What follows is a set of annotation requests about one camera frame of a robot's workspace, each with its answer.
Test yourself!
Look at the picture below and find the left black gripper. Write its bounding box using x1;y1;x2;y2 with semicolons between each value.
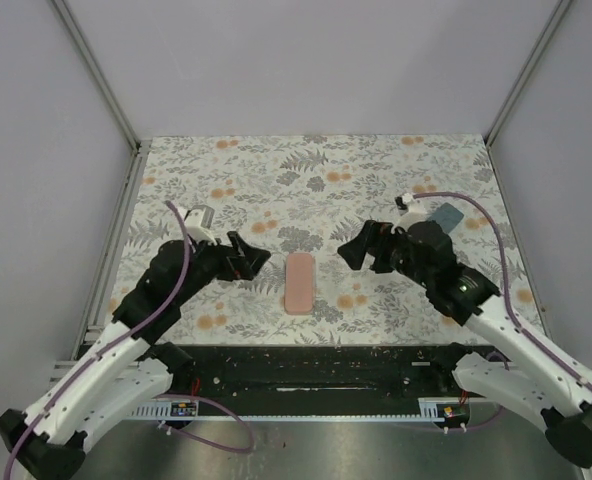
176;231;271;304

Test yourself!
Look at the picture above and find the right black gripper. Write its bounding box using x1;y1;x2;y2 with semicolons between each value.
336;219;433;288

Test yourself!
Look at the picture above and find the pink glasses case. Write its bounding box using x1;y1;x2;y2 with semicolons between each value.
284;252;315;315

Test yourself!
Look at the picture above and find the grey-blue glasses case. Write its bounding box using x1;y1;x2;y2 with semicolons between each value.
427;203;464;235

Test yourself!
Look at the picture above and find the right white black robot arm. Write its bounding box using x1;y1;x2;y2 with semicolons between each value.
337;220;592;469

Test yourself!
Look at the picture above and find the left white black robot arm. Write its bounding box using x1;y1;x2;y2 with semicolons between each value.
0;231;271;479

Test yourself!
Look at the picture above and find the floral patterned table mat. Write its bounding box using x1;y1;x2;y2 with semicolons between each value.
109;134;541;345

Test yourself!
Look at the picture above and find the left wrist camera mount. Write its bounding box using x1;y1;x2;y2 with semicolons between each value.
179;205;216;244

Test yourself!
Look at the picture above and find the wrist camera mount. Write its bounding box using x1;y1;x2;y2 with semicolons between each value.
179;205;216;244
394;193;430;230

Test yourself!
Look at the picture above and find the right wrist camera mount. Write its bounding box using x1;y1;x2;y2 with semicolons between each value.
394;193;430;230

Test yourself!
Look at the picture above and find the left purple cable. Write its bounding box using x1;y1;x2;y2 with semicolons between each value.
3;199;256;480

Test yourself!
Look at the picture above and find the purple cable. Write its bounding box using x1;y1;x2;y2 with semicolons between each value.
3;199;256;480
410;191;592;434

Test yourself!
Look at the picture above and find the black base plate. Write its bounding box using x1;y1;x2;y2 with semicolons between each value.
73;343;557;416

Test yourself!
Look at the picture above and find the left aluminium side rail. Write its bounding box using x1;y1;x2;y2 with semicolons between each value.
75;140;152;351

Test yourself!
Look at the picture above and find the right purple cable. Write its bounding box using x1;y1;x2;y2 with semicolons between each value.
410;191;592;434

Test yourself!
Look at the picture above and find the white slotted cable duct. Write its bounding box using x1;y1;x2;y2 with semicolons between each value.
127;398;470;423

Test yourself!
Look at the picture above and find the left aluminium frame post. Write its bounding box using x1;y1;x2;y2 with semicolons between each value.
48;0;141;153

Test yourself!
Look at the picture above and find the aluminium frame post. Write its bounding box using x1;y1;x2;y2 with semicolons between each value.
483;0;575;149
48;0;141;153

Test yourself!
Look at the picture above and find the right aluminium frame post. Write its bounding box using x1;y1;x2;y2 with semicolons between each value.
483;0;575;149

